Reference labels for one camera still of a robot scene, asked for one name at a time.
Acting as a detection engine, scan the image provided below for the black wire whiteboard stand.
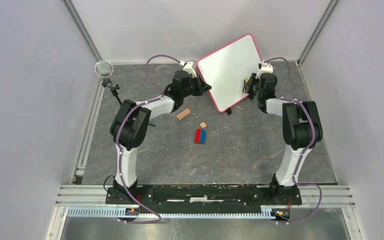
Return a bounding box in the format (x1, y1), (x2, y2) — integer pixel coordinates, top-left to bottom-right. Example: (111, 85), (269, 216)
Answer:
(225, 105), (245, 116)

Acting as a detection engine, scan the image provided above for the yellow whiteboard eraser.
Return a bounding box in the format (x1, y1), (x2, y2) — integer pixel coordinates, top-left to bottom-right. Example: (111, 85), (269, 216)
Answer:
(242, 78), (250, 94)

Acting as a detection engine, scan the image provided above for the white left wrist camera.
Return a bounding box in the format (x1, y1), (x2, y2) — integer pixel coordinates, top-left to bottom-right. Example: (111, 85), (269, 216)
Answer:
(179, 60), (197, 78)

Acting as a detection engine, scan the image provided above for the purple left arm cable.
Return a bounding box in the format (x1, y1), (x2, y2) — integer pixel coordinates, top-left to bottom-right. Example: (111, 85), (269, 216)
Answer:
(115, 54), (186, 225)

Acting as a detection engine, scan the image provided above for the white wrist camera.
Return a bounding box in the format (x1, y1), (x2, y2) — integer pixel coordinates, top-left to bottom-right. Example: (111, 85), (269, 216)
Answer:
(179, 60), (197, 78)
(256, 61), (274, 79)

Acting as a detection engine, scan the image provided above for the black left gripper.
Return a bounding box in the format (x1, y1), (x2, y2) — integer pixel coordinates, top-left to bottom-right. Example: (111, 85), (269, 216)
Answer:
(180, 73), (210, 98)

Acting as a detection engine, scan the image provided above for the small wooden cube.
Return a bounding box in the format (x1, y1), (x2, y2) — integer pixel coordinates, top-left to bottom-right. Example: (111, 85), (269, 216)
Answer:
(200, 122), (207, 129)

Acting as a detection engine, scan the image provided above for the aluminium corner profile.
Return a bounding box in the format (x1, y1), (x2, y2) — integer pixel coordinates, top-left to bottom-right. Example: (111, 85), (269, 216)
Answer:
(62, 0), (102, 61)
(296, 0), (340, 68)

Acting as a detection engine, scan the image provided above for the long wooden block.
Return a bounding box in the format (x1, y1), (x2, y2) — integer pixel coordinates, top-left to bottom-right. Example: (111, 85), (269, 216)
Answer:
(176, 108), (191, 121)

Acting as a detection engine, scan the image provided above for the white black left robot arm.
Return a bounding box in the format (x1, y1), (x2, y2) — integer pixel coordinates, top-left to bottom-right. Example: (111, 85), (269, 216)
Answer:
(110, 70), (212, 204)

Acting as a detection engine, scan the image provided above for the blue toy brick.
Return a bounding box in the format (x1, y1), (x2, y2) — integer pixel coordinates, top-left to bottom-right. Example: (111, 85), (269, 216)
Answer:
(198, 129), (206, 145)

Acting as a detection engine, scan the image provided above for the left aluminium corner profile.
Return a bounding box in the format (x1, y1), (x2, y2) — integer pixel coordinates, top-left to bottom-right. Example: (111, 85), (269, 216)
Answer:
(62, 0), (102, 61)

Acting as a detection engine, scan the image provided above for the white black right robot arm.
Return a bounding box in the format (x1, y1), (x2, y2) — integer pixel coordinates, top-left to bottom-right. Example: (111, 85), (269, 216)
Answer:
(243, 72), (323, 204)

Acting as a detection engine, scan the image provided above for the aluminium rail frame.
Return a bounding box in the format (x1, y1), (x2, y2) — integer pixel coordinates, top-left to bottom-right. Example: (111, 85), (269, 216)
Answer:
(55, 185), (356, 220)

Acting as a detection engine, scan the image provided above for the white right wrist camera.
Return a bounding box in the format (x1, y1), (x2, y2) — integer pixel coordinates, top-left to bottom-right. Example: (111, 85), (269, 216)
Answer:
(256, 61), (274, 79)

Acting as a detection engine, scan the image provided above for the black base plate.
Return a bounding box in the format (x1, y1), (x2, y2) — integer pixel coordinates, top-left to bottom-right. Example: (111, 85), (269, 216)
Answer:
(105, 184), (303, 215)

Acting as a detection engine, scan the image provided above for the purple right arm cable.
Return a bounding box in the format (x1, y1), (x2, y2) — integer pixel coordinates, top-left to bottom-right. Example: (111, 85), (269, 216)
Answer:
(264, 56), (323, 225)

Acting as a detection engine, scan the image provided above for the red toy brick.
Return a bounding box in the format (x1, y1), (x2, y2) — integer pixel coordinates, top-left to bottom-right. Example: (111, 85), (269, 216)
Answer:
(194, 128), (202, 144)

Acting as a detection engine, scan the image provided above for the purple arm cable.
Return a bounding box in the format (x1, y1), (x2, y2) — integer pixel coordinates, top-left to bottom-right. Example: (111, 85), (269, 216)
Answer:
(264, 56), (323, 225)
(115, 54), (186, 225)

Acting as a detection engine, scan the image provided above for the silver mesh microphone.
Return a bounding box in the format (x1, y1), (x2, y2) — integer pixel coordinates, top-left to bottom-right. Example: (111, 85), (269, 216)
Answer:
(94, 60), (114, 78)

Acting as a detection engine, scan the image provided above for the pink framed whiteboard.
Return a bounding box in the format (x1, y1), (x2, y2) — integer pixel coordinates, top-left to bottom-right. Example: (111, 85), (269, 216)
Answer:
(197, 34), (262, 113)

